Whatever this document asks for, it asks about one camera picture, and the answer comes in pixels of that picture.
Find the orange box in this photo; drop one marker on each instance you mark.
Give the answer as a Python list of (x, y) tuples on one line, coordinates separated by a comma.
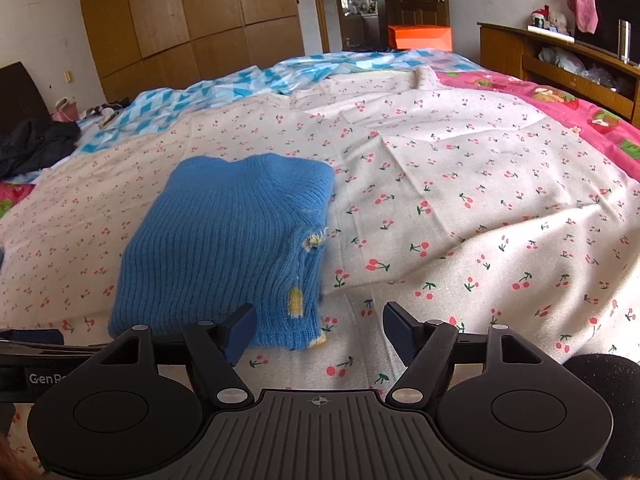
[(420, 37)]

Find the cherry print blanket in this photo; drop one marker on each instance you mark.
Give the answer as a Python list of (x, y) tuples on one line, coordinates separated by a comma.
[(475, 235)]

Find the wooden wardrobe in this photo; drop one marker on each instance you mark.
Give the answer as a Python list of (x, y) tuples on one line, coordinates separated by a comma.
[(190, 15)]

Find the pink cup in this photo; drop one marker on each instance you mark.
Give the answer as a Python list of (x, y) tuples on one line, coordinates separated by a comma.
[(64, 110)]

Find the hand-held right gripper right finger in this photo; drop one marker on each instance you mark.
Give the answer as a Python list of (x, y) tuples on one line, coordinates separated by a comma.
[(400, 332)]

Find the pink strawberry print blanket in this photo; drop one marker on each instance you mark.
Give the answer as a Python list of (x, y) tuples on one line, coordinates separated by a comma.
[(575, 110)]

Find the dark brown chair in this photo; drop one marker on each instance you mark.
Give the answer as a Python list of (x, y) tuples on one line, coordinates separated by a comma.
[(20, 92)]

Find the plush toys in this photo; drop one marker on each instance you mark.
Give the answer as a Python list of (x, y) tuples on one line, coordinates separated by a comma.
[(550, 21)]

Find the wooden shelf cabinet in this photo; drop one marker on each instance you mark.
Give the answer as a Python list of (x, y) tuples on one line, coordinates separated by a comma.
[(505, 55)]

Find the dark clothes pile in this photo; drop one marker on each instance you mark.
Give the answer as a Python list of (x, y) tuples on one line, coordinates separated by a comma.
[(35, 147)]

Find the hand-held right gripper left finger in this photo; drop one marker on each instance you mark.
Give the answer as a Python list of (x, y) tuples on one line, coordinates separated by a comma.
[(242, 332)]

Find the person's dark clothing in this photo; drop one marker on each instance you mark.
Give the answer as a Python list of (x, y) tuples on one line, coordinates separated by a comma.
[(610, 410)]

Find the blue diamond pattern sheet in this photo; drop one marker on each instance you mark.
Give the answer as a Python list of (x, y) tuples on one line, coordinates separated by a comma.
[(200, 95)]

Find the white plastic bag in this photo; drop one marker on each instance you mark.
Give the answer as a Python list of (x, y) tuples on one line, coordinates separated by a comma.
[(562, 59)]

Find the metal flask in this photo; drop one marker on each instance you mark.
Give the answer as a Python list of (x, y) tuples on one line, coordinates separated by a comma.
[(624, 40)]

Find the black television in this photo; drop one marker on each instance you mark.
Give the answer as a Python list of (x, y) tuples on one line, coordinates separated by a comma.
[(607, 15)]

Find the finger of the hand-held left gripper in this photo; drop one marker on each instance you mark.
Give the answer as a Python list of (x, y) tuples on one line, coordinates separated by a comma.
[(37, 336)]

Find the blue knitted sweater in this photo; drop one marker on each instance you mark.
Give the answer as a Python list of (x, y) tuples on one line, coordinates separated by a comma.
[(220, 240)]

